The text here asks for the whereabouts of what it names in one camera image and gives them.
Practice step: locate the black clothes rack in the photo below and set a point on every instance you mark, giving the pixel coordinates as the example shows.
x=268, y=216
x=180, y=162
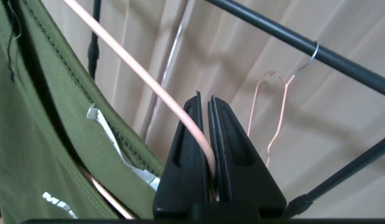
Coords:
x=304, y=43

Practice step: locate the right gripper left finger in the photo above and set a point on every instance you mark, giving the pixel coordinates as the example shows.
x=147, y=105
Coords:
x=183, y=168

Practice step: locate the pink clothes hanger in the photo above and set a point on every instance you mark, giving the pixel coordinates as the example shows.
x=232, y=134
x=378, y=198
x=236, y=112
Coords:
x=133, y=63
x=280, y=112

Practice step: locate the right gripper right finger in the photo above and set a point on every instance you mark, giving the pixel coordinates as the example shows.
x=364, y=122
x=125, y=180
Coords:
x=242, y=180

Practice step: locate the green sleeveless shirt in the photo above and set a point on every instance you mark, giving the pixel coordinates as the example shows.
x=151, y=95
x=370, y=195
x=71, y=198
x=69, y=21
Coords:
x=39, y=140

